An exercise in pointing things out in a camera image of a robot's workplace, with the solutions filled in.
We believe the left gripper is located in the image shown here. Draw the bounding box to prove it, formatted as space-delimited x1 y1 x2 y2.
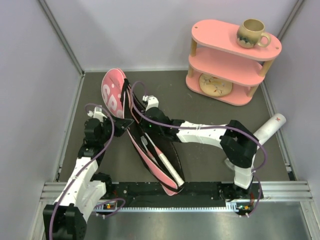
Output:
98 113 135 145

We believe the pink racket bag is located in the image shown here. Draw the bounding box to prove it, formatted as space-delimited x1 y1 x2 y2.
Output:
101 68 185 196

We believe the pink badminton racket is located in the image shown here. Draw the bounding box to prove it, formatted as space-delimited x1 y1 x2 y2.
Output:
140 133 185 187

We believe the white shuttlecock tube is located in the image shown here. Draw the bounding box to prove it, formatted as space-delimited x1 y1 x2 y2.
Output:
253 113 287 145

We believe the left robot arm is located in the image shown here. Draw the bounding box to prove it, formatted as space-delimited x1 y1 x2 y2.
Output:
43 116 134 240

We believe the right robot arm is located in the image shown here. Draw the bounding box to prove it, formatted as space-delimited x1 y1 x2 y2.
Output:
141 107 259 198

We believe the decorated round plate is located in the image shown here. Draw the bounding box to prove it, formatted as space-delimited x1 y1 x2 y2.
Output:
199 73 233 97

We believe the pink three-tier shelf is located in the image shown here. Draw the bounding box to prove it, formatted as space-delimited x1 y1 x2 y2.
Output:
185 19 282 106

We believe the beige ceramic mug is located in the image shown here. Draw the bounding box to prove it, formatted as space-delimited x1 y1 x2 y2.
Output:
236 19 271 49

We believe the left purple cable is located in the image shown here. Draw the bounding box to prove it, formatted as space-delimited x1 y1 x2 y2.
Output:
48 102 126 240

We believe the purple cable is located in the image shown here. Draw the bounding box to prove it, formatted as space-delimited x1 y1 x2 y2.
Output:
129 81 270 217
48 102 126 240

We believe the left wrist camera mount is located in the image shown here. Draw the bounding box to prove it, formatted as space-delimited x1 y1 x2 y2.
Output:
87 106 108 123

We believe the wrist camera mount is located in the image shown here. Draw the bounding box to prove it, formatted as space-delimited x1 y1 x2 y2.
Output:
142 95 159 111
87 106 108 123

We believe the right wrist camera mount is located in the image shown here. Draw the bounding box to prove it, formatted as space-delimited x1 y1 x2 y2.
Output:
142 95 159 111

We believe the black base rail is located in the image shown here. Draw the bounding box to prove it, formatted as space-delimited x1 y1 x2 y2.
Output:
39 181 313 213

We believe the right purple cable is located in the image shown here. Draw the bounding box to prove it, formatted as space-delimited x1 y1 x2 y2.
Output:
129 81 270 217

